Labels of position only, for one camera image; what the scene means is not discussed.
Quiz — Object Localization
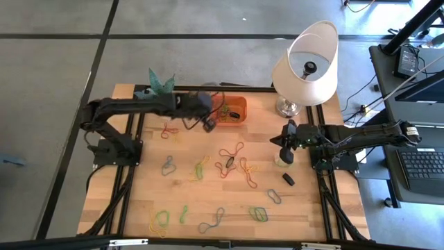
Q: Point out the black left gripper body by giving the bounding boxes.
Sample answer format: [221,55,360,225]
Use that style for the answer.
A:
[174,90,215,120]

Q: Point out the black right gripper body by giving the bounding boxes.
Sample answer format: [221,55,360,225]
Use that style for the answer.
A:
[293,124,323,150]

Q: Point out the long yellow rubber band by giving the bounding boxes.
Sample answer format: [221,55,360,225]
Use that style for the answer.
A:
[217,103,232,123]

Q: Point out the red rubber band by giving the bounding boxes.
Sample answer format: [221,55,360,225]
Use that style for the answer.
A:
[160,122,180,140]
[239,156,259,190]
[219,141,245,160]
[214,160,237,179]

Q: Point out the teal rubber band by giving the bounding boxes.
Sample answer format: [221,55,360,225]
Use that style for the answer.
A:
[161,154,178,177]
[198,206,226,235]
[266,188,283,206]

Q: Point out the orange plastic bin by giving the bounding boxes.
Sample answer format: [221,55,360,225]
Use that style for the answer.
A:
[211,95,248,127]

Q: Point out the white shade silver table lamp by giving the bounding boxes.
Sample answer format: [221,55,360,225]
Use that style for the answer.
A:
[271,19,339,118]

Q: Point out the potted plant white pot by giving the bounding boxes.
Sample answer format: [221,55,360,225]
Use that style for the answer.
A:
[133,67,176,101]

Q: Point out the dark grey desk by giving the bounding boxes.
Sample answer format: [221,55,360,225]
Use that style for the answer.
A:
[368,44,444,206]

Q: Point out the black keyboard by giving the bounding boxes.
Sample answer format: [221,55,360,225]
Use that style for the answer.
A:
[396,148,444,196]

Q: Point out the black power box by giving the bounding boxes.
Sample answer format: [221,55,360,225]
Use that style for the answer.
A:
[393,46,420,80]

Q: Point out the black metal pole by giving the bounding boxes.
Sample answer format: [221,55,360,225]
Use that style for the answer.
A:
[381,0,444,56]

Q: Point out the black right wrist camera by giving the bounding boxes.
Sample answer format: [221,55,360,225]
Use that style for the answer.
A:
[278,147,296,165]

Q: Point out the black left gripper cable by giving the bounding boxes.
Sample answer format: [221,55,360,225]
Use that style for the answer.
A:
[182,91,227,131]

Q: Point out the black floor cables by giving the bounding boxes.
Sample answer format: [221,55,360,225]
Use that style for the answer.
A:
[341,73,379,123]

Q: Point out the white cable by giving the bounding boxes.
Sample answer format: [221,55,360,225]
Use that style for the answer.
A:
[381,53,444,101]

